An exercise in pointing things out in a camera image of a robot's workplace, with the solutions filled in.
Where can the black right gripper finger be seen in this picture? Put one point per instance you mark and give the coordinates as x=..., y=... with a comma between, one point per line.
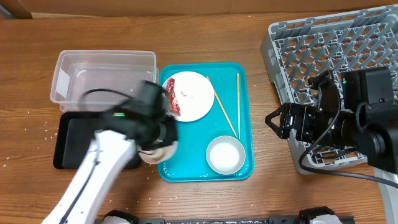
x=278, y=129
x=281, y=111

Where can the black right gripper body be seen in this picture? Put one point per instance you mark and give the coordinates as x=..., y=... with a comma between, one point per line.
x=311, y=122

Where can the red snack wrapper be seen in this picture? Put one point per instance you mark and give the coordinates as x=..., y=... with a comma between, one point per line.
x=174, y=108

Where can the pink bowl with rice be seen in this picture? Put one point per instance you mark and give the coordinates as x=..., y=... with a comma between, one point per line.
x=159, y=155

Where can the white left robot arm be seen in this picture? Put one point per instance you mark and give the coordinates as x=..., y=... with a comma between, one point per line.
x=139, y=125

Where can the grey dishwasher rack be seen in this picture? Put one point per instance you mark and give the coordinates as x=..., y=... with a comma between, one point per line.
x=294, y=51

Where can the teal plastic tray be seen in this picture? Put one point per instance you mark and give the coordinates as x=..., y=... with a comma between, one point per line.
x=189, y=164

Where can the grey white bowl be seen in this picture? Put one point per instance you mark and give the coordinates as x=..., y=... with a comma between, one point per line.
x=225, y=155

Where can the left wooden chopstick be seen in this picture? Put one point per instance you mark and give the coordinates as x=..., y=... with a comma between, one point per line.
x=223, y=109

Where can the large white plate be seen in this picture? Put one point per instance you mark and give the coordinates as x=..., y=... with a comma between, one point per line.
x=194, y=93

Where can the black rectangular tray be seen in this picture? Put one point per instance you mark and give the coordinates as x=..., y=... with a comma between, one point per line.
x=71, y=140

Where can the clear plastic bin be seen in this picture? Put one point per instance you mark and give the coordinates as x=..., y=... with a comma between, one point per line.
x=78, y=71

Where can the black rail at bottom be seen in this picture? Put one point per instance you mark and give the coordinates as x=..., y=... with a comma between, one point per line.
x=307, y=216

